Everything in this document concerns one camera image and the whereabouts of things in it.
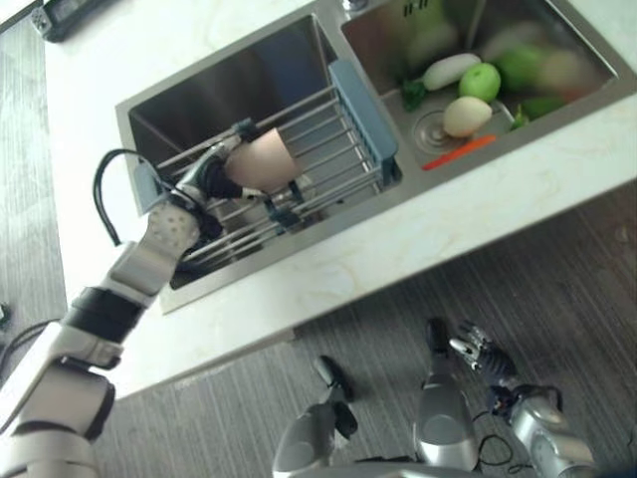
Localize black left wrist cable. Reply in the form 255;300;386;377
93;147;160;247

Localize green pepper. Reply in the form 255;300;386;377
509;96;566;131

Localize beige potato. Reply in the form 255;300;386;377
442;96;494;138

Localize orange carrot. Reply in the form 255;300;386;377
421;133;498;171

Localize silver left robot leg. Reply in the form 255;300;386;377
271;355;359;478

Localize green leafy vegetable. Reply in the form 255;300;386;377
395;74;429;113

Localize beige cup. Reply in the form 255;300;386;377
224;126;305;193

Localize wire drain rack blue ends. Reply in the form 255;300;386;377
132;61;402;266

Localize silver robot leg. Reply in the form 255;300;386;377
413;318;480;469
271;355;359;478

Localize round sink drain strainer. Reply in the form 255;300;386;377
412;110;454;153

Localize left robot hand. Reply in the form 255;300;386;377
171;120;269;213

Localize black floor cable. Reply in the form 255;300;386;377
0;301;49;384

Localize green apple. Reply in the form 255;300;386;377
458;63;502;101

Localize black device with display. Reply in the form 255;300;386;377
29;0;131;44

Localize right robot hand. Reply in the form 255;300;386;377
449;320;520;385

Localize white radish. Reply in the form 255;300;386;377
422;52;483;92

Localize stainless steel double sink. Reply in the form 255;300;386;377
114;0;637;316

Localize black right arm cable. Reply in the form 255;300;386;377
470;407;536;474

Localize silver right robot leg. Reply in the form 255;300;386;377
413;318;480;469

